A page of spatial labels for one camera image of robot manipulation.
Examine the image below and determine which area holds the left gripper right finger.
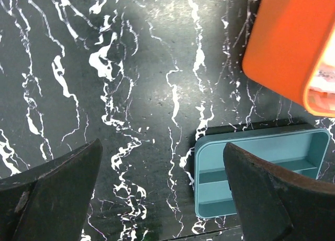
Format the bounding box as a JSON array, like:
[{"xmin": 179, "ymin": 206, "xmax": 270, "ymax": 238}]
[{"xmin": 224, "ymin": 145, "xmax": 334, "ymax": 240}]

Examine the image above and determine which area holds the teal divided tray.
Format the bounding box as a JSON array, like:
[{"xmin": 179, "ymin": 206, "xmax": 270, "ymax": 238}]
[{"xmin": 194, "ymin": 124, "xmax": 330, "ymax": 218}]

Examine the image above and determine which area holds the orange medicine box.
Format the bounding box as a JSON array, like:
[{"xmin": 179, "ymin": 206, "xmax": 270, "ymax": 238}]
[{"xmin": 242, "ymin": 0, "xmax": 334, "ymax": 117}]

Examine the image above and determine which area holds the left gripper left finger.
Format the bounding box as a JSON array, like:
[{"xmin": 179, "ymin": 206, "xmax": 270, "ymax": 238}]
[{"xmin": 1, "ymin": 139, "xmax": 102, "ymax": 240}]

